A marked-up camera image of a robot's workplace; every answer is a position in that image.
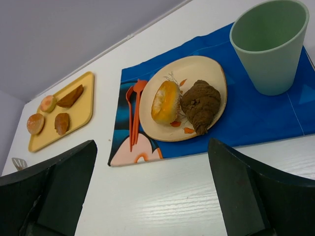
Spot yellow plastic tray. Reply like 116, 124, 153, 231
28, 71, 95, 152

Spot green plastic cup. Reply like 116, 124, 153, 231
229, 0, 310, 96

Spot brown bread wedge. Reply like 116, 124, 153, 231
56, 85, 84, 108

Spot small brown bread roll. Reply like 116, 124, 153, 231
54, 113, 70, 136

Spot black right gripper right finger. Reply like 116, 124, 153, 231
208, 138, 315, 236

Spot brown chocolate croissant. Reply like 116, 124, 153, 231
181, 80, 221, 135

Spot orange plastic spoon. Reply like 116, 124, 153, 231
126, 86, 133, 152

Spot sugared round bun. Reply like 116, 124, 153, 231
27, 113, 45, 135

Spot blue printed placemat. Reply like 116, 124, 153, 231
108, 25, 315, 167

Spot orange plastic fork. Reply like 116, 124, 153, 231
132, 79, 147, 145

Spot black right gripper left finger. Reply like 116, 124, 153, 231
0, 140, 97, 236

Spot metal serving tongs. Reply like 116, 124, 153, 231
11, 158, 28, 171

